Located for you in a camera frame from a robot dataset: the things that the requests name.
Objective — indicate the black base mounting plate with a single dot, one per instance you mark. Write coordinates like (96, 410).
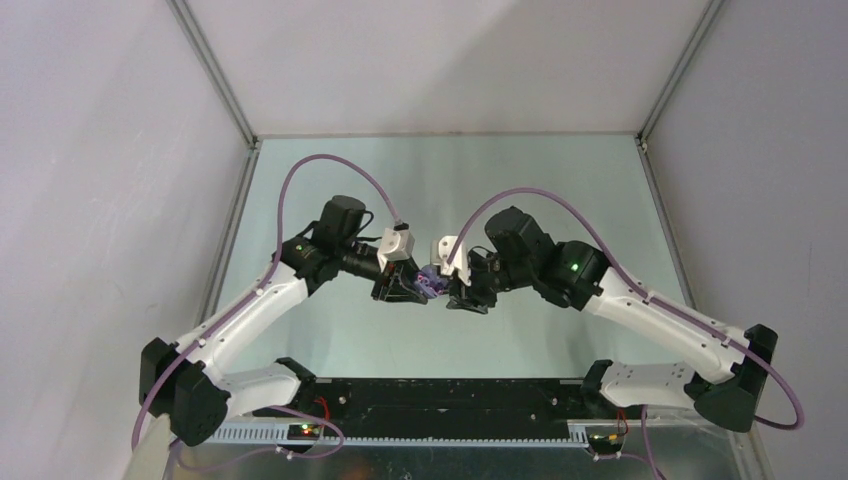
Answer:
(454, 409)

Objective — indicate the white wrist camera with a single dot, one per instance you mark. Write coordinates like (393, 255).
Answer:
(396, 244)
(449, 257)

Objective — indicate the aluminium frame rail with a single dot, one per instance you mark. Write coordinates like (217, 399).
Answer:
(189, 23)

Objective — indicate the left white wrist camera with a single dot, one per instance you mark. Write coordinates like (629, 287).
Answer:
(396, 244)

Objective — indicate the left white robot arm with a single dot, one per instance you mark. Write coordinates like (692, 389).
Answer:
(187, 379)

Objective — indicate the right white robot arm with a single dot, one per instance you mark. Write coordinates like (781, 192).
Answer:
(721, 373)

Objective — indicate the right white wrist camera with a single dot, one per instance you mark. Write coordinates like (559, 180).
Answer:
(449, 257)

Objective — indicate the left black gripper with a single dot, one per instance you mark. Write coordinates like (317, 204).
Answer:
(393, 290)

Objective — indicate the purple earbud charging case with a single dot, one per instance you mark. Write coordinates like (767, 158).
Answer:
(430, 283)

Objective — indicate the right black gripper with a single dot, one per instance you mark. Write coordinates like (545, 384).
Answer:
(470, 297)

